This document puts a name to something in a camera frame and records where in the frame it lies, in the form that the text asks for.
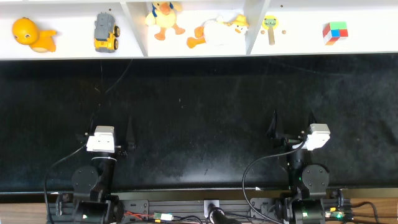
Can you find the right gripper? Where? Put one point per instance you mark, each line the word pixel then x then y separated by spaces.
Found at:
pixel 287 140

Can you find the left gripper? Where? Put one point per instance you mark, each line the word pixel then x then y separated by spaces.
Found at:
pixel 120 150

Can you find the grey and yellow toy truck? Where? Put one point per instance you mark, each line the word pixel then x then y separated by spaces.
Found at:
pixel 105 34

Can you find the many-coloured puzzle cube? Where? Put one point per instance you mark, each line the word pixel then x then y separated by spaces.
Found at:
pixel 335 32

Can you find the yellow rattle drum toy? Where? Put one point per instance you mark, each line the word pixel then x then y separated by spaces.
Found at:
pixel 270 23

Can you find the yellow rubber duck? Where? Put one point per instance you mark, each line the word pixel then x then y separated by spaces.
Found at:
pixel 29 32

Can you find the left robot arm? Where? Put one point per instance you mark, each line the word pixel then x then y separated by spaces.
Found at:
pixel 102 171

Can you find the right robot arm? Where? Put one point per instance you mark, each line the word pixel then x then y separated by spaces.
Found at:
pixel 315 180

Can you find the white shelf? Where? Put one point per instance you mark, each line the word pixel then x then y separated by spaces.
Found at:
pixel 62 34

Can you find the white plush duck with hat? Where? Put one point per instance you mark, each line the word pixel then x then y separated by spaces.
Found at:
pixel 219 32

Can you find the yellow plush duck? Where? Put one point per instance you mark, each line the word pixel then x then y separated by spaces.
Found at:
pixel 164 18

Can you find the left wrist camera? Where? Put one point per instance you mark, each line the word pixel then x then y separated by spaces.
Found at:
pixel 101 141

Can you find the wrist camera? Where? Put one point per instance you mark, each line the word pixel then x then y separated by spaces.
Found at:
pixel 317 136
pixel 101 141

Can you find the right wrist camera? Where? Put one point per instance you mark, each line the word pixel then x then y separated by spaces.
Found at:
pixel 317 136

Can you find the mounting rail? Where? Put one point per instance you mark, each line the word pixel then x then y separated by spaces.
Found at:
pixel 186 208

